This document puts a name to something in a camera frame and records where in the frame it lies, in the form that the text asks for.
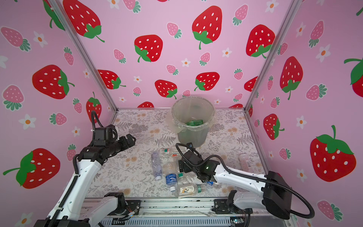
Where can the Pepsi label clear bottle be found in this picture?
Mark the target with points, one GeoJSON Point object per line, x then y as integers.
{"type": "Point", "coordinates": [212, 184]}

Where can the clear bottle blue label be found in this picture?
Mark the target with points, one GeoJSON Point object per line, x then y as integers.
{"type": "Point", "coordinates": [244, 162]}
{"type": "Point", "coordinates": [170, 176]}

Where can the clear bottle red green label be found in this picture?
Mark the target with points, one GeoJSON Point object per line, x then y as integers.
{"type": "Point", "coordinates": [172, 151]}

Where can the clear water bottle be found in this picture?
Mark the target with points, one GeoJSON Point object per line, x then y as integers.
{"type": "Point", "coordinates": [156, 166]}

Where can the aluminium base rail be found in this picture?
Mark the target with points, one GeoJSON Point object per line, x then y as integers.
{"type": "Point", "coordinates": [190, 212]}

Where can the grey mesh waste bin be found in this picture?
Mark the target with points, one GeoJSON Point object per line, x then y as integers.
{"type": "Point", "coordinates": [197, 138]}

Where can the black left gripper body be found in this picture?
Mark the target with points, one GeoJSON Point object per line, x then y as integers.
{"type": "Point", "coordinates": [116, 146]}

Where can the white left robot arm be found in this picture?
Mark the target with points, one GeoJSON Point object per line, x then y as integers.
{"type": "Point", "coordinates": [67, 211]}

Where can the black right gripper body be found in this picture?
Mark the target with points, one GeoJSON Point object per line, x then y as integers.
{"type": "Point", "coordinates": [184, 165]}

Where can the square bottle green cap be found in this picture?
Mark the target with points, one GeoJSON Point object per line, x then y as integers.
{"type": "Point", "coordinates": [190, 189]}

